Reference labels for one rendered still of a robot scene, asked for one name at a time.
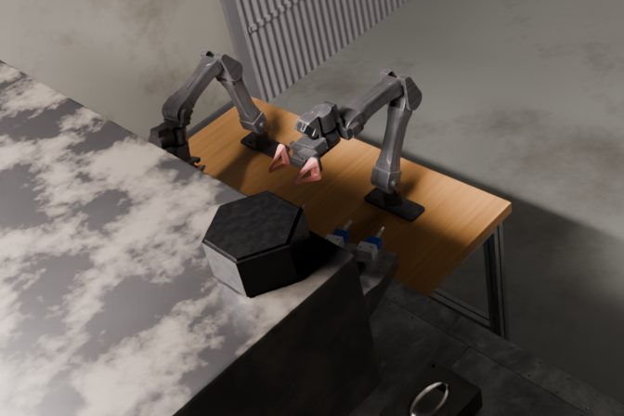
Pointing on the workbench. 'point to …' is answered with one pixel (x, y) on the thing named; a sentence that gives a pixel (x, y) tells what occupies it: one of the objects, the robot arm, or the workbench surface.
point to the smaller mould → (435, 395)
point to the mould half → (375, 275)
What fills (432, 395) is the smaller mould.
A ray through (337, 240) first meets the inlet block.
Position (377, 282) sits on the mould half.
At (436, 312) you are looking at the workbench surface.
